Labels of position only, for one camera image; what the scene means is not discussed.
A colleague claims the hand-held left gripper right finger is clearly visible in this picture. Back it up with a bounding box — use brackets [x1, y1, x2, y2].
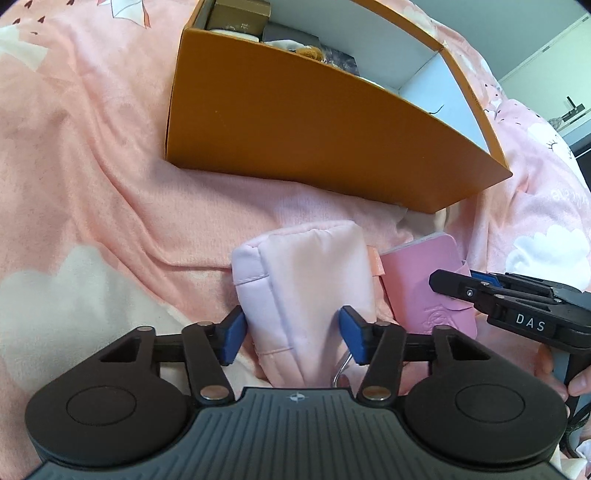
[338, 305, 491, 401]

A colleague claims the small brown box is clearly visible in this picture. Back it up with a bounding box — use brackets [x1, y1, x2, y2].
[205, 0, 272, 35]

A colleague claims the person's right hand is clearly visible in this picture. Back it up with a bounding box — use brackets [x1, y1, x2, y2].
[536, 344, 591, 402]

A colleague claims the grey flat box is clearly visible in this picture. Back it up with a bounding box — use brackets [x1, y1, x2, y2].
[262, 23, 320, 47]

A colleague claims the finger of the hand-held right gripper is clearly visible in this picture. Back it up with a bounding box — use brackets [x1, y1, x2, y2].
[470, 271, 557, 297]
[428, 269, 498, 315]

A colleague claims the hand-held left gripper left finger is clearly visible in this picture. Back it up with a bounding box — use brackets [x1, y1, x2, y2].
[99, 305, 246, 402]

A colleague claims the small white box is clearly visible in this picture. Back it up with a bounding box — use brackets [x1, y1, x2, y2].
[208, 28, 264, 43]

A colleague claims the white door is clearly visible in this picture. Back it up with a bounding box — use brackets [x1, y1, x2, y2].
[498, 16, 591, 139]

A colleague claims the pink embossed wallet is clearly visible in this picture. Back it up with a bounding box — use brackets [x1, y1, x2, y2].
[380, 233, 479, 339]

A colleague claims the pink printed blanket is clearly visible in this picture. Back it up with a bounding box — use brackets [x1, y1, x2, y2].
[0, 0, 591, 480]

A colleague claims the orange cardboard box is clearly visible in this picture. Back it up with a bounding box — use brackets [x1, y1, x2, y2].
[164, 0, 513, 214]

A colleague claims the black door handle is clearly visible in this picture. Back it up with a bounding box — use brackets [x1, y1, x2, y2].
[549, 95, 587, 126]

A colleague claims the pale pink padded pouch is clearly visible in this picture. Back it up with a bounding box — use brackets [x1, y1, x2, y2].
[231, 220, 384, 389]

